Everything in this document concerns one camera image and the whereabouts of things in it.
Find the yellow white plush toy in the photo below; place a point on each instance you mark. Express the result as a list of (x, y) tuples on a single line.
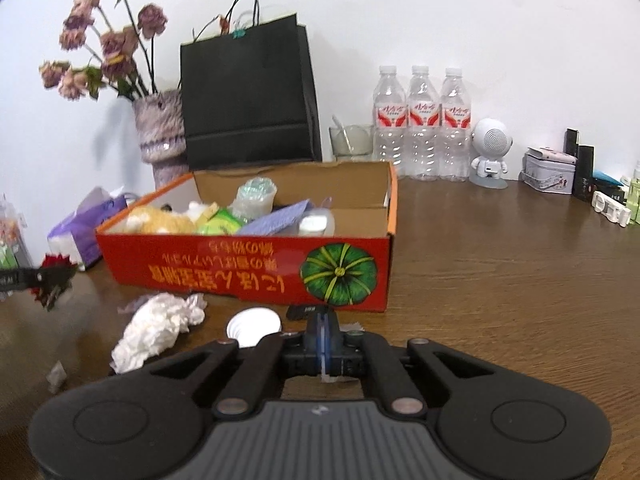
[(164, 220)]

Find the water bottle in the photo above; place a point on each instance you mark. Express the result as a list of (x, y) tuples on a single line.
[(455, 105), (390, 117), (423, 123)]

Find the white robot figurine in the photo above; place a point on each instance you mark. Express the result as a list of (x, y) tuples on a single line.
[(491, 142)]

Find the white tissue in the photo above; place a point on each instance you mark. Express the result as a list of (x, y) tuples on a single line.
[(154, 328)]

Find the right water bottle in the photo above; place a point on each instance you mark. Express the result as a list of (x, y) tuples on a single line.
[(455, 105)]

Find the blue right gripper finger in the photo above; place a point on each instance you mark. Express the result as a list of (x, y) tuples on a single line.
[(333, 338), (315, 341)]

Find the left water bottle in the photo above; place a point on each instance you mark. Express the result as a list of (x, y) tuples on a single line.
[(390, 117)]

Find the middle water bottle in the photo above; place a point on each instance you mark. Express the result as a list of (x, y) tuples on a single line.
[(423, 123)]

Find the small tin box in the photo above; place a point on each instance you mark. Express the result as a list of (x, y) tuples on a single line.
[(548, 171)]

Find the dried pink roses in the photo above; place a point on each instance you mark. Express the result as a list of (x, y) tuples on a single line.
[(121, 59)]

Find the purple ceramic vase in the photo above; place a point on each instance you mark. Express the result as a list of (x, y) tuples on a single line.
[(160, 129)]

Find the red crinkled wrapper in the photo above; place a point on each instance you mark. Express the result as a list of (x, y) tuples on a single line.
[(52, 280)]

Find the white round lid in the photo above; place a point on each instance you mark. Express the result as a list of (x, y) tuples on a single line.
[(249, 326)]

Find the purple tissue pack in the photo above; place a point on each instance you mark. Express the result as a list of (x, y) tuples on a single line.
[(75, 236)]

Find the green snack packet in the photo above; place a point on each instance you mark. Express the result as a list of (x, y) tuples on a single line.
[(222, 223)]

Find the black paper bag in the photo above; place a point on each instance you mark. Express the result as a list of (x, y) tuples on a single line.
[(250, 101)]

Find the white small bottles cluster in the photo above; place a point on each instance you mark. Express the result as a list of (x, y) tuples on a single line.
[(617, 200)]

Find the red orange cardboard box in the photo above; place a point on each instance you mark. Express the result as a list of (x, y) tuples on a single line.
[(349, 269)]

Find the green bubble wrap bundle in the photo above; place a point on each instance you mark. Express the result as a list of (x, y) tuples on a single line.
[(254, 199)]

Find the glass cup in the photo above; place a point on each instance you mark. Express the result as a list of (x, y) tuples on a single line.
[(351, 143)]

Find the teal binder clip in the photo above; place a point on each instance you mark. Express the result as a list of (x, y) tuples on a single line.
[(238, 32)]

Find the purple cloth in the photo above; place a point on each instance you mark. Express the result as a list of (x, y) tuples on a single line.
[(277, 221)]

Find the clear plastic bag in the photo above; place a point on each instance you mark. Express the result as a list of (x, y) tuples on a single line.
[(317, 221)]

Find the black cosmetic tube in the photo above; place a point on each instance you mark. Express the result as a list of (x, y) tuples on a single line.
[(583, 175)]

